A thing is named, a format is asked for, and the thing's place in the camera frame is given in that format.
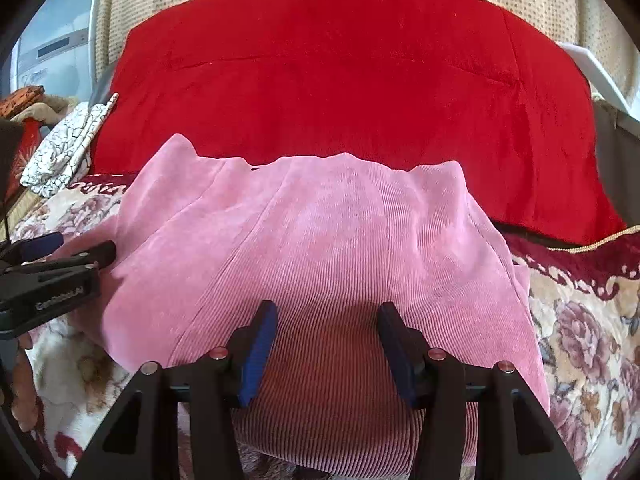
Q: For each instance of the orange patterned cloth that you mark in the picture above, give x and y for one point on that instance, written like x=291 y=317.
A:
x=20 y=100

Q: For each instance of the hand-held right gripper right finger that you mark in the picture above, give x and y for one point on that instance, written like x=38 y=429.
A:
x=399 y=357

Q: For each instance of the floral blanket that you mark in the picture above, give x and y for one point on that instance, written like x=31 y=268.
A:
x=590 y=320

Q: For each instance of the white board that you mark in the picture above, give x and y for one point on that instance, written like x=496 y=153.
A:
x=600 y=72

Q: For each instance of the black and white patterned cloth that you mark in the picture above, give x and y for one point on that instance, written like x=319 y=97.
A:
x=65 y=150

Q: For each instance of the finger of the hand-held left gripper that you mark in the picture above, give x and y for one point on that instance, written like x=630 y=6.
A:
x=85 y=255
x=40 y=245

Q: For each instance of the silver refrigerator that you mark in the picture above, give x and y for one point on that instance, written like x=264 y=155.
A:
x=55 y=50

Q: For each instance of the red blanket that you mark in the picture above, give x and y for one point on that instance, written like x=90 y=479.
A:
x=350 y=85

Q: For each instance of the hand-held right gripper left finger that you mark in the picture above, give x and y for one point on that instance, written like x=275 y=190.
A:
x=260 y=345

